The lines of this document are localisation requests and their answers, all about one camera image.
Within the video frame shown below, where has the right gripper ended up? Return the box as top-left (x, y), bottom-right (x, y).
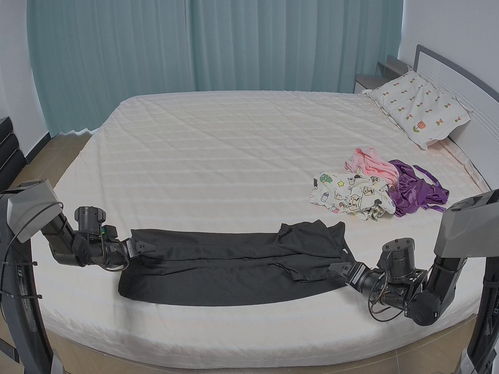
top-left (329, 263), bottom-right (375, 293)

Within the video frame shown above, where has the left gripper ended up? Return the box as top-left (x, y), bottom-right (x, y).
top-left (115, 238), bottom-right (157, 264)

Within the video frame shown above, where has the black T-shirt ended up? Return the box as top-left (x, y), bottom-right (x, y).
top-left (118, 219), bottom-right (356, 308)

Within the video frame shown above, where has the bed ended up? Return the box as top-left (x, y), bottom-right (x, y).
top-left (33, 44), bottom-right (499, 369)

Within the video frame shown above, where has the white printed garment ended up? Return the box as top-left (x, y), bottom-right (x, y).
top-left (310, 170), bottom-right (396, 222)

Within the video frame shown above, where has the purple satin garment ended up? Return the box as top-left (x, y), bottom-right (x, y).
top-left (388, 159), bottom-right (451, 217)

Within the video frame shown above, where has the pink garment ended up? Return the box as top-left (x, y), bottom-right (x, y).
top-left (344, 146), bottom-right (399, 181)

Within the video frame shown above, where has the black chest of drawers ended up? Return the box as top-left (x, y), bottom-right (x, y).
top-left (0, 116), bottom-right (27, 176)

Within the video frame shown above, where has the white printed pillow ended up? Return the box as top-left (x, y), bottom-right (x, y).
top-left (363, 70), bottom-right (473, 150)

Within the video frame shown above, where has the grey bedside table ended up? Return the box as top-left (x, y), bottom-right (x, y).
top-left (355, 55), bottom-right (411, 94)

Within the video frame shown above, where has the blue-green curtain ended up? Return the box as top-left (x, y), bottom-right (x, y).
top-left (27, 0), bottom-right (193, 136)
top-left (189, 0), bottom-right (404, 93)

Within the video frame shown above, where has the black cable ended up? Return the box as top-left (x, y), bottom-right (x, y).
top-left (367, 277), bottom-right (407, 322)
top-left (0, 202), bottom-right (64, 258)

